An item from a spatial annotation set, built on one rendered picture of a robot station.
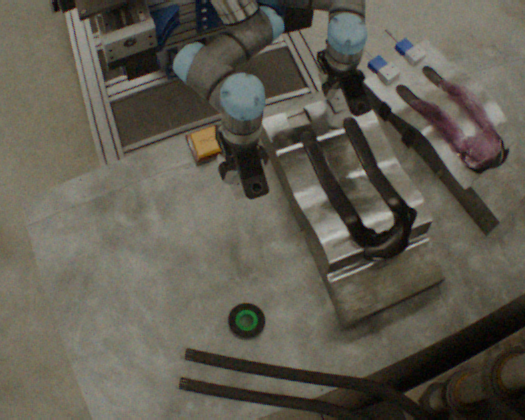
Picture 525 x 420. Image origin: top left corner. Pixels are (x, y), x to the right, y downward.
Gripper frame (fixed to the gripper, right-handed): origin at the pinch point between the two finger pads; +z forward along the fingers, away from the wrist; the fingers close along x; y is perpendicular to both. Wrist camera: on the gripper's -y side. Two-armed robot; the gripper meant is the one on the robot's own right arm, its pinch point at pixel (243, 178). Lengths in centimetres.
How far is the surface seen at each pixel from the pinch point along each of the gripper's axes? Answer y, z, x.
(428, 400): -61, 12, -22
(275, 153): 5.7, 6.8, -10.1
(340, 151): 0.9, 6.4, -24.0
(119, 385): -31, 15, 42
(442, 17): 79, 95, -129
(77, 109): 87, 95, 34
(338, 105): 9.6, 0.9, -26.8
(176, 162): 15.2, 15.0, 10.5
